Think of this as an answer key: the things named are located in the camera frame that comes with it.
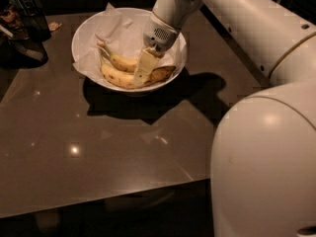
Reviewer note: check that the small crumpled wrapper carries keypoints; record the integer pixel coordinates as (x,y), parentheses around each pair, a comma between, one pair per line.
(54,26)

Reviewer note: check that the yellow banana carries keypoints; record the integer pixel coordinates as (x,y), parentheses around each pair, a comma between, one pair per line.
(118,61)
(125,79)

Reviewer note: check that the white paper liner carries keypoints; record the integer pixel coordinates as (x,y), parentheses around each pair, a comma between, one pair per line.
(106,46)

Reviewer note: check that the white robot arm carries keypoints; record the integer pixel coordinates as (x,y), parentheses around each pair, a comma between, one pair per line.
(263,156)

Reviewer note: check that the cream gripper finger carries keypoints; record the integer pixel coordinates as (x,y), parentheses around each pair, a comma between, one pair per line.
(147,62)

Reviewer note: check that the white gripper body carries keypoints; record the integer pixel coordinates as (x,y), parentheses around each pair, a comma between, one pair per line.
(157,35)

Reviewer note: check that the white bowl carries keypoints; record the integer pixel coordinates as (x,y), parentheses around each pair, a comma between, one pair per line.
(121,29)

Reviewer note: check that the black mesh basket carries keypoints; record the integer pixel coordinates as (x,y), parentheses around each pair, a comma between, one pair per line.
(35,22)

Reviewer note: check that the dark clutter pile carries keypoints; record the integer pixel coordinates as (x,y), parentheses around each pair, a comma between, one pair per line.
(17,48)

